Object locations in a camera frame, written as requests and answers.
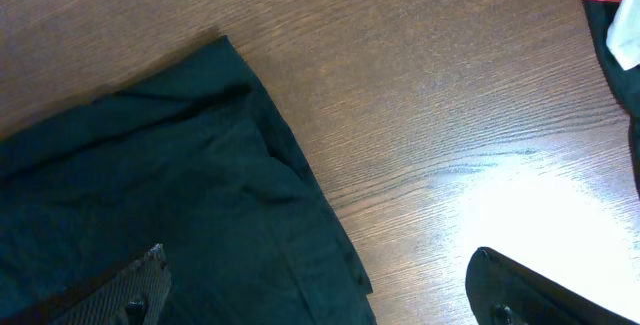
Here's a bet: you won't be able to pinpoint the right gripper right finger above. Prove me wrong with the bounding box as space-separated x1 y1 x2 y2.
465 247 636 325

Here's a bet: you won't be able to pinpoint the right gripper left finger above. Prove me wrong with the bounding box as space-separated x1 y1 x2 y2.
30 243 172 325

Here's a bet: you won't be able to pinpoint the black shorts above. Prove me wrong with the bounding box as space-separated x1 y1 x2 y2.
1 37 375 325

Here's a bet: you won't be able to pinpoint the white printed t-shirt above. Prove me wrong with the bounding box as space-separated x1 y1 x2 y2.
606 0 640 71

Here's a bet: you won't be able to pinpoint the dark grey garment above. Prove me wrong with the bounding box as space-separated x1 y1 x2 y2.
582 0 639 178

